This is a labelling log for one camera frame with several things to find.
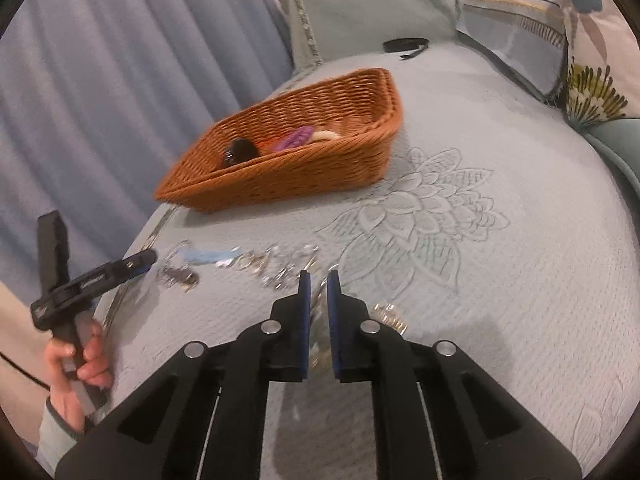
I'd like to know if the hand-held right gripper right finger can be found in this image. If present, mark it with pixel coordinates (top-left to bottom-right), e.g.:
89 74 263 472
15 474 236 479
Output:
327 269 584 480

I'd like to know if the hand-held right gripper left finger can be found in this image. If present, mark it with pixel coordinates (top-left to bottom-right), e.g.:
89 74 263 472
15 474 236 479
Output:
55 270 312 480

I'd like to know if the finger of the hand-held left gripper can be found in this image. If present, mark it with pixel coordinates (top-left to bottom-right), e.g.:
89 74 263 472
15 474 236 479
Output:
107 248 159 282

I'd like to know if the transparent plastic bracelet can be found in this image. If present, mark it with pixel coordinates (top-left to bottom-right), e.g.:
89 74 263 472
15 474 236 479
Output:
310 300 331 367

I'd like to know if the dark metal ornament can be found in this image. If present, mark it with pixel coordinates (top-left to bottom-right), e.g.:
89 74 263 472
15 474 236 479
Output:
157 267 201 294

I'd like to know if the clear crystal bead bracelet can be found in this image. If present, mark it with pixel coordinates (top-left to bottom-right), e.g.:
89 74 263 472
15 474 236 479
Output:
270 242 321 291

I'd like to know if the gold hair clip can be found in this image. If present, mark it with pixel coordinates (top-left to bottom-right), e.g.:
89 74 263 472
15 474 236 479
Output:
372 302 409 337

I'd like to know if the pale blue clear ornament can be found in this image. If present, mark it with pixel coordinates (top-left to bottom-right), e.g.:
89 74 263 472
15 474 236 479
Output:
182 247 236 269

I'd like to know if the silver chain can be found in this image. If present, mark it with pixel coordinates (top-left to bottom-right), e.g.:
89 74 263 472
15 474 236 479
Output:
234 247 280 282

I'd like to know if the brown woven basket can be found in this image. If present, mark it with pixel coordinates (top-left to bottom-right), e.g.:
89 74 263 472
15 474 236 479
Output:
154 67 405 215

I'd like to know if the person's left forearm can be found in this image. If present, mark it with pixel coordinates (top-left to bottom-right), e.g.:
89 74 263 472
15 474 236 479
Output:
36 397 97 477

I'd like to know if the person's left hand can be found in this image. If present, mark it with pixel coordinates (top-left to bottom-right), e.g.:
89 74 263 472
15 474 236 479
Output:
44 321 114 434

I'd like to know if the blue curtain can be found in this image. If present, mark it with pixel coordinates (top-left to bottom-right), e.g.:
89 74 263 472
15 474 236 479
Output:
0 0 296 307

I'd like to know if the plain teal cushion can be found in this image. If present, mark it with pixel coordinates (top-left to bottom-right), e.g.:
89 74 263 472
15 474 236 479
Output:
582 117 640 202

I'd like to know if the striped blue cushion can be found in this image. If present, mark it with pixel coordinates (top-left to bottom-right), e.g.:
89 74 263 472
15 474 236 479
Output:
457 0 571 104

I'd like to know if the floral pillow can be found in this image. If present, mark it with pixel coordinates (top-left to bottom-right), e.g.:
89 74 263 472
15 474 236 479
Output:
545 0 640 129

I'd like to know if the black cable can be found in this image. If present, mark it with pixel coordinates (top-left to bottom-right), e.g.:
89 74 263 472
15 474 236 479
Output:
0 352 52 391

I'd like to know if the dark brown bead bracelet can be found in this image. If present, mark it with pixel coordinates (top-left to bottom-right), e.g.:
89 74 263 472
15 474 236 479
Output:
222 137 261 166

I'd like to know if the purple coil hair tie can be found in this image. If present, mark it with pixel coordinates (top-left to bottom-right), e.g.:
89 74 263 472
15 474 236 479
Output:
274 128 314 152

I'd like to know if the black strap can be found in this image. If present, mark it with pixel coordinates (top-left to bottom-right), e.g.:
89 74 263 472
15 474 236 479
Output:
382 37 431 60

